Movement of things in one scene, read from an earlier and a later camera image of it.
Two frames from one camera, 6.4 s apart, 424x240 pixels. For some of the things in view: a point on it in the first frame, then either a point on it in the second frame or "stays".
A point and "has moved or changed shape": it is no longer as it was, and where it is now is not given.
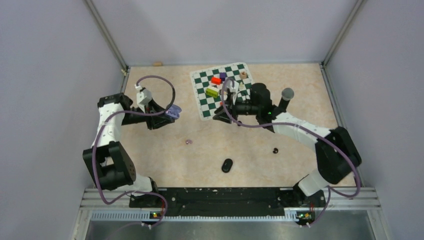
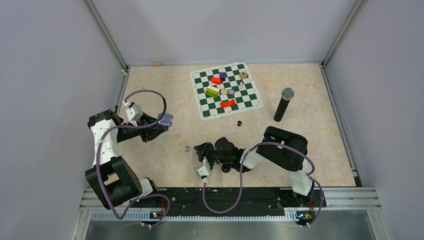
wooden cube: x=243 y=75 stays
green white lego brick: x=212 y=91 stays
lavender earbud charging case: x=173 y=111 has moved or changed shape
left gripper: x=157 y=120 -> x=153 y=130
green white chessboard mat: x=208 y=83 stays
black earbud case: x=227 y=165 stays
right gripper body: x=241 y=108 -> x=213 y=156
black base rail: x=225 y=202 stays
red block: x=216 y=80 stays
